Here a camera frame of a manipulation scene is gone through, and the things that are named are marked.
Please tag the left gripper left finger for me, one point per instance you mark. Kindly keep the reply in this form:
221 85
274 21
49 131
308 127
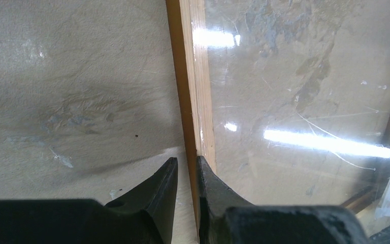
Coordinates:
145 214

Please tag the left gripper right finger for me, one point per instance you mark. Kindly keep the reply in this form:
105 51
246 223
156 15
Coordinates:
226 217

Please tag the clear acrylic sheet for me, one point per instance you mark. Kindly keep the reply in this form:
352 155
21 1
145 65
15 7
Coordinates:
299 101

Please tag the brown wooden picture frame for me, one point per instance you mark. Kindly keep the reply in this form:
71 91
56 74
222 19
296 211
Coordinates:
191 84

